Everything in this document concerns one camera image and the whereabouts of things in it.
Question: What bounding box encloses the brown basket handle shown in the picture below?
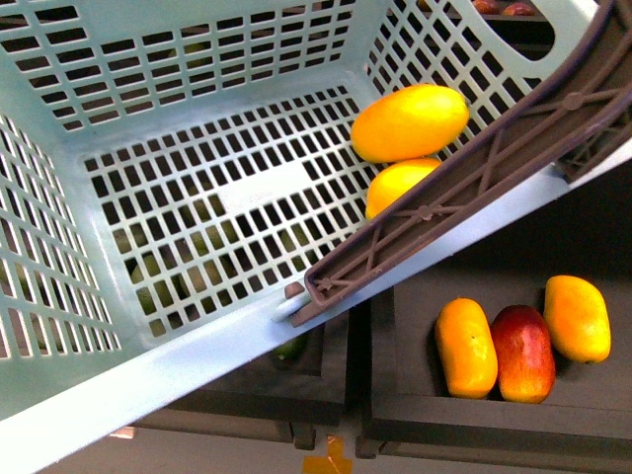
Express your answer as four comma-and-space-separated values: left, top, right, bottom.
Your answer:
290, 1, 631, 326

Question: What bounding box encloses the orange floor tape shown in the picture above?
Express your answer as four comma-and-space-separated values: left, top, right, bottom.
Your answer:
301, 435, 353, 474

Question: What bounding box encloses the red mango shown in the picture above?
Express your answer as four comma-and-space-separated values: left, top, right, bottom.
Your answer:
491, 305, 556, 404

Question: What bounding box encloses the black fruit display tray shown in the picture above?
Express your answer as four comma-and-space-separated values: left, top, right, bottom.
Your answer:
139, 163, 631, 473

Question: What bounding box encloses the yellow mango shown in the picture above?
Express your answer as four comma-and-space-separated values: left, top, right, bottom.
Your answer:
351, 84, 470, 163
543, 275, 611, 364
434, 297, 498, 399

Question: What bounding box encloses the green avocado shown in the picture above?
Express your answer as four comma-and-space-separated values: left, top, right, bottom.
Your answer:
273, 333, 309, 360

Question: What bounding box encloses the large yellow lemon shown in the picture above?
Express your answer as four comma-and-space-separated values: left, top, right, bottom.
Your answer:
365, 157, 441, 219

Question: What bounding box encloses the light blue plastic basket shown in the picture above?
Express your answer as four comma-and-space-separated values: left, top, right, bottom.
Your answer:
1, 1, 603, 473

